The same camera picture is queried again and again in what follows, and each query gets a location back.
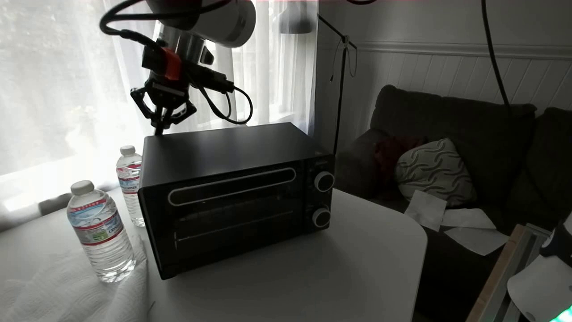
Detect white sheer curtain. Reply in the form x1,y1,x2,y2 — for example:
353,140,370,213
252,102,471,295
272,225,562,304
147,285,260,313
0,0,317,217

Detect white table with black leg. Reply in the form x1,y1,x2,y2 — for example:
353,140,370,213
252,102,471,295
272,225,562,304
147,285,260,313
0,191,428,322

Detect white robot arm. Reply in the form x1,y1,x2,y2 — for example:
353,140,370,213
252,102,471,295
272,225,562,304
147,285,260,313
101,0,256,136

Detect black toaster oven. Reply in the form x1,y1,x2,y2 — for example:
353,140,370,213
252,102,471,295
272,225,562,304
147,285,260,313
138,124,335,279

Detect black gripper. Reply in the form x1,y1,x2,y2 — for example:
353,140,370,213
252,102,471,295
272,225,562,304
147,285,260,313
131,43,235,136

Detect white paper on sofa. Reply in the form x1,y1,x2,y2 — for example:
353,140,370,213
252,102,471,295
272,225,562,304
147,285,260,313
404,191,510,256

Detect grey sofa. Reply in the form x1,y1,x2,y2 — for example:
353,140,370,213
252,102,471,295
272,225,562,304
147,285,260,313
333,84,572,322

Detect patterned grey cushion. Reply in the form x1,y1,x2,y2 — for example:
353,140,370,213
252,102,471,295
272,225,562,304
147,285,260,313
395,138,478,206

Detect clear water bottle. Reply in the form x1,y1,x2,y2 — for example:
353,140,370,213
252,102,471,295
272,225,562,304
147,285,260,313
117,145,145,227
67,181,136,283

